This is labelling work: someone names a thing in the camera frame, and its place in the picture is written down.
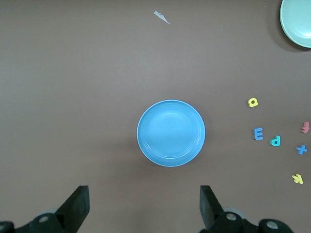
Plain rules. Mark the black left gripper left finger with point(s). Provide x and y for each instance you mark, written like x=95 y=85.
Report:
x=75 y=208

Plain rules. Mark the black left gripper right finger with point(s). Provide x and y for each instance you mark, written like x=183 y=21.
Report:
x=210 y=208

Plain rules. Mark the blue foam letter m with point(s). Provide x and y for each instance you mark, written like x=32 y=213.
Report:
x=258 y=134

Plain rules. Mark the teal foam letter p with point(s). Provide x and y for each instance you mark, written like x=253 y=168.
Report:
x=275 y=141

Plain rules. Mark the yellow foam letter a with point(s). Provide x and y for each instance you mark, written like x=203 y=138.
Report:
x=252 y=103

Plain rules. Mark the blue plate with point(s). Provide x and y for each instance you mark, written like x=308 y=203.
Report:
x=171 y=133

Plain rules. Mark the yellow foam letter k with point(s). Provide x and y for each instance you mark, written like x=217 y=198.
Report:
x=298 y=179

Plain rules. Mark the blue foam letter x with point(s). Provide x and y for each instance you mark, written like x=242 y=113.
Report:
x=301 y=150

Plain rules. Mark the pink foam letter f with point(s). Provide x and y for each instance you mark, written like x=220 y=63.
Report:
x=305 y=127

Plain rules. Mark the white paper scrap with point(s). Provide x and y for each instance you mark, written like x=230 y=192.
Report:
x=161 y=17

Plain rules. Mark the pale green plate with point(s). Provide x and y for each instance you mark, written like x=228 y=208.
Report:
x=297 y=21

